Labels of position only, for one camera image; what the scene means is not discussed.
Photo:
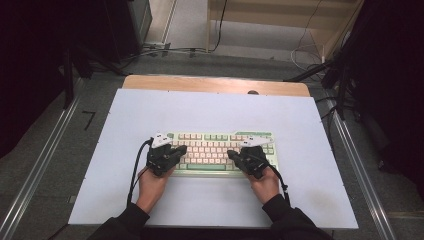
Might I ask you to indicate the person's left hand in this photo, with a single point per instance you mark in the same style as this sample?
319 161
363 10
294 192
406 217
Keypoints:
151 190

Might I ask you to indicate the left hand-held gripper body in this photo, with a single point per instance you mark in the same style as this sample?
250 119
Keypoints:
161 160

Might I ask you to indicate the green and pink keyboard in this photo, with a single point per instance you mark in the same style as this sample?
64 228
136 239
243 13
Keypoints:
210 153

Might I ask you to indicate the aluminium floor rail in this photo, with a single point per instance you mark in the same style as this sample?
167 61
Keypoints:
36 166
363 176

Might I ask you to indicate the dark curtain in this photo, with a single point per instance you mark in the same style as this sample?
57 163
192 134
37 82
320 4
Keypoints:
393 83
30 66

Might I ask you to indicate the white board sheet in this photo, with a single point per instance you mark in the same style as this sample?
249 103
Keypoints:
206 110

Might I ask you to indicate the person's right hand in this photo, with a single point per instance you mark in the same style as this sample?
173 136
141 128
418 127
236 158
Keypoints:
265 186

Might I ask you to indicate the white power strip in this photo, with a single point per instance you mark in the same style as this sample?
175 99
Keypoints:
155 45

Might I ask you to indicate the wooden table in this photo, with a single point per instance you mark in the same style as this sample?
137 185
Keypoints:
200 84

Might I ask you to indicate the light wooden shelf unit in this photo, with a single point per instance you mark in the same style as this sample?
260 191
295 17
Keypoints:
266 16

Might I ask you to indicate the person's dark clothing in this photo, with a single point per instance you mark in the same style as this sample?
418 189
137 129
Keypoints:
206 234

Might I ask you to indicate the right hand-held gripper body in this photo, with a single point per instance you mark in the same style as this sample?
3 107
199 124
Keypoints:
255 160

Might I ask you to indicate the dark cabinet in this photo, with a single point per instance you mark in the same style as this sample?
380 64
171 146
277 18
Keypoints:
128 26

